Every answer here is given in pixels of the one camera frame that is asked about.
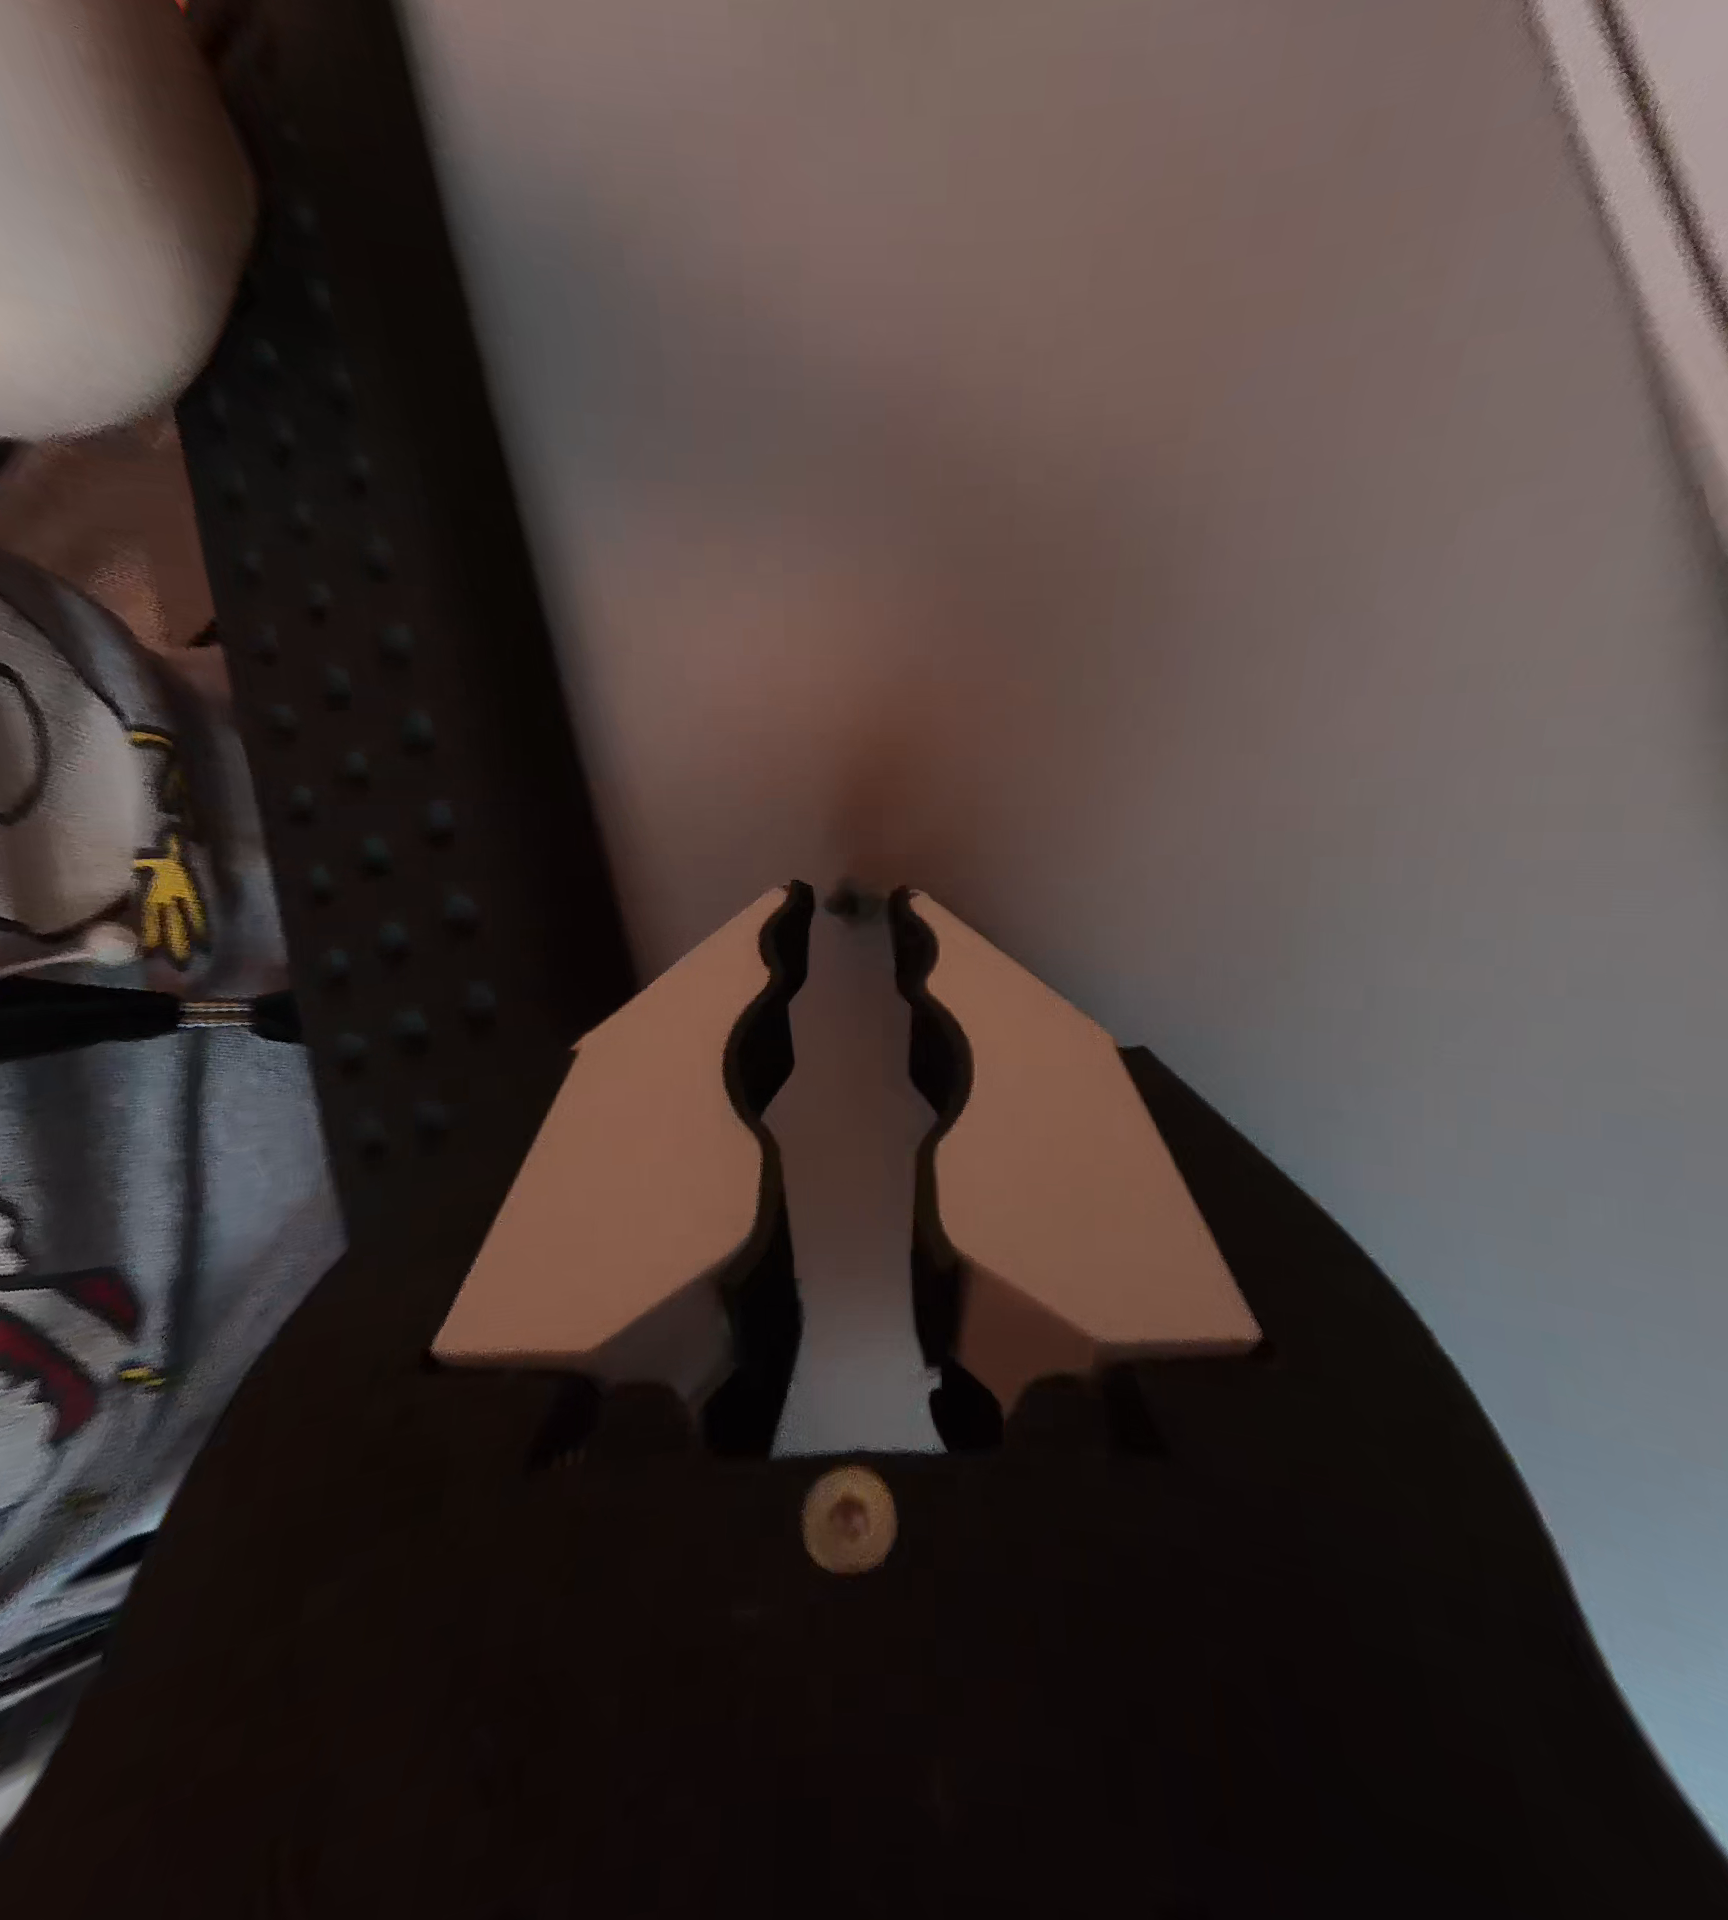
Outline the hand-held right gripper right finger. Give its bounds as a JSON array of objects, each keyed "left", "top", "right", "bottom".
[{"left": 887, "top": 884, "right": 1264, "bottom": 1453}]

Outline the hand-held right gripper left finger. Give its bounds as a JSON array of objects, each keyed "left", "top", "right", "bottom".
[{"left": 429, "top": 882, "right": 817, "bottom": 1453}]

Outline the person's left forearm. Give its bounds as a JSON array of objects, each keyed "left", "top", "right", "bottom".
[{"left": 0, "top": 0, "right": 263, "bottom": 440}]

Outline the grey desk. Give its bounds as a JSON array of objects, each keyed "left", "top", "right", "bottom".
[{"left": 399, "top": 0, "right": 1728, "bottom": 1920}]

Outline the grey printed shirt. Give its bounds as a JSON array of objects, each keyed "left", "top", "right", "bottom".
[{"left": 0, "top": 494, "right": 349, "bottom": 1727}]

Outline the black perforated mat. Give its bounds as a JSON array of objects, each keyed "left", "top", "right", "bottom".
[{"left": 170, "top": 0, "right": 644, "bottom": 1253}]

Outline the black strap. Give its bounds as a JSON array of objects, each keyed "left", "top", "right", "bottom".
[{"left": 0, "top": 981, "right": 309, "bottom": 1080}]

